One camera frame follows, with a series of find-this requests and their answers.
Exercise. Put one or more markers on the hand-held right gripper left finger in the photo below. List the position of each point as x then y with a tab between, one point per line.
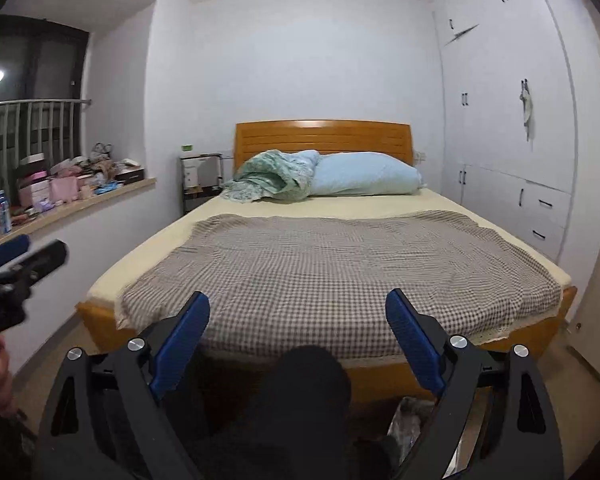
180	345

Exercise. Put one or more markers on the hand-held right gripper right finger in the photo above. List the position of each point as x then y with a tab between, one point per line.
412	340

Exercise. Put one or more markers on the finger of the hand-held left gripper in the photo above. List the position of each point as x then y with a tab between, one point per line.
45	257
10	250

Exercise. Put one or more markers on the trash bin with clear liner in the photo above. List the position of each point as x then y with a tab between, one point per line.
410	425

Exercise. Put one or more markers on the person's left forearm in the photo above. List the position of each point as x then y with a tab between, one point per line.
0	450

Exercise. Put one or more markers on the blue and white bottle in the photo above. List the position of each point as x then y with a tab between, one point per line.
2	212

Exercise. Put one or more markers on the pile of small windowsill items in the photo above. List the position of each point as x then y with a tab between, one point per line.
65	187

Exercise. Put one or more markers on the wooden windowsill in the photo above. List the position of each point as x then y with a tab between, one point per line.
125	189

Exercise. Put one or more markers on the brown checkered blanket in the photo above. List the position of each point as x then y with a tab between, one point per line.
330	270

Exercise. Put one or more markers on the black box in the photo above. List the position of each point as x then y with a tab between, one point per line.
130	175

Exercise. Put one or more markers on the metal window railing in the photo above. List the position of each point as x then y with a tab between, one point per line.
30	105

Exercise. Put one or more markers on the black metal bedside rack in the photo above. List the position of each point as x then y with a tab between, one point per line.
202	195

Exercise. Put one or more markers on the white box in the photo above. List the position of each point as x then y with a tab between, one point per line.
191	175

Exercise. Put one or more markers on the light blue pillow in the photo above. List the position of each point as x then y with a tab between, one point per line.
365	175

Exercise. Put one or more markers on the green lace blanket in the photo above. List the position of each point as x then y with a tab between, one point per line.
270	175

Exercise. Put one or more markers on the dark window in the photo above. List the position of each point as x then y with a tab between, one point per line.
40	60

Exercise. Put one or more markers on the wooden bed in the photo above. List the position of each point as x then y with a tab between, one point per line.
325	137

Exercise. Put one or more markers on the white wardrobe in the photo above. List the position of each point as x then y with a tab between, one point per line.
505	60

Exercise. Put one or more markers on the white wall socket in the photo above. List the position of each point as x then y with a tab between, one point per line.
420	157

